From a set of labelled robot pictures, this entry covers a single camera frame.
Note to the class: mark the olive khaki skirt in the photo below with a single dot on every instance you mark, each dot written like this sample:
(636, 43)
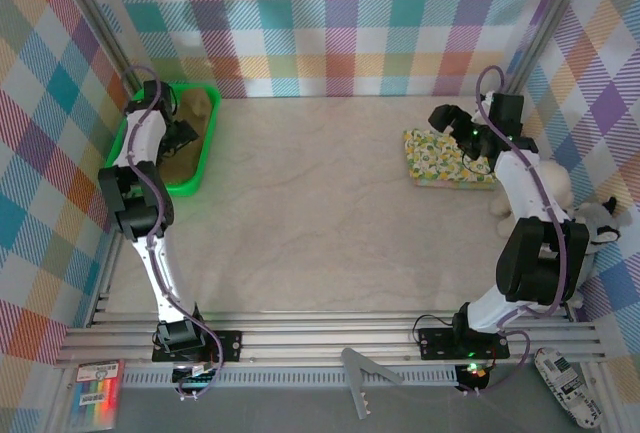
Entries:
(192, 103)

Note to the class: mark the lemon print skirt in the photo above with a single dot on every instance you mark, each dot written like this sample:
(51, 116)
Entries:
(430, 155)

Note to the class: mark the pastel floral skirt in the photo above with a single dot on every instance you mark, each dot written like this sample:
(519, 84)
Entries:
(450, 185)

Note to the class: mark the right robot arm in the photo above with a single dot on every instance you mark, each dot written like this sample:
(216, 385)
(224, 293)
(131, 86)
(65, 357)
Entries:
(525, 188)

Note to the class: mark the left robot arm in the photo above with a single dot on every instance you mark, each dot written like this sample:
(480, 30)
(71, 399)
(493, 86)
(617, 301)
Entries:
(162, 278)

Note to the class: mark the green plastic basket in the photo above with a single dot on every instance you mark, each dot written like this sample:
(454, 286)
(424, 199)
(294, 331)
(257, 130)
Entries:
(212, 118)

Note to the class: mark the white plush dog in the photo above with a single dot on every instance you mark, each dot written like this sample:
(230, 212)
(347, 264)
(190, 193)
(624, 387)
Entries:
(555, 183)

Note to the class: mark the grey plush husky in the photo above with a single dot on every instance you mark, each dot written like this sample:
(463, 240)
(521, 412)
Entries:
(602, 233)

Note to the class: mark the grey plastic triangular tool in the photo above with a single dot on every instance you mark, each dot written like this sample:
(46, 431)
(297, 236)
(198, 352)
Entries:
(355, 378)

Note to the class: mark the coloured marker pack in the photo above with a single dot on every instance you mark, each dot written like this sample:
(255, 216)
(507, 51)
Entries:
(95, 393)

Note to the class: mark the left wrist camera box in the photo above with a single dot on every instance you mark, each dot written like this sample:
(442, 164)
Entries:
(187, 132)

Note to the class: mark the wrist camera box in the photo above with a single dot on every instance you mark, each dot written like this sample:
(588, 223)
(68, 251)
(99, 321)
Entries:
(449, 119)
(187, 132)

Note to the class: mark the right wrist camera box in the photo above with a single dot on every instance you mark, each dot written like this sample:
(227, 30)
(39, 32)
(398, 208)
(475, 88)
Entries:
(449, 119)

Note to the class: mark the aluminium frame post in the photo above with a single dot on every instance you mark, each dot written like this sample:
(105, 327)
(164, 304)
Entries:
(100, 28)
(540, 28)

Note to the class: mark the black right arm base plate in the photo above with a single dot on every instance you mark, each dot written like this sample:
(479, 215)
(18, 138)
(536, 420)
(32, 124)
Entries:
(435, 343)

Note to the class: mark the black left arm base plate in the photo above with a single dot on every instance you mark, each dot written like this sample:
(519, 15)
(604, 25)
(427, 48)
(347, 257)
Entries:
(227, 345)

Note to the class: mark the aluminium base frame rails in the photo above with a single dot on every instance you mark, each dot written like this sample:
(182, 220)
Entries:
(325, 340)

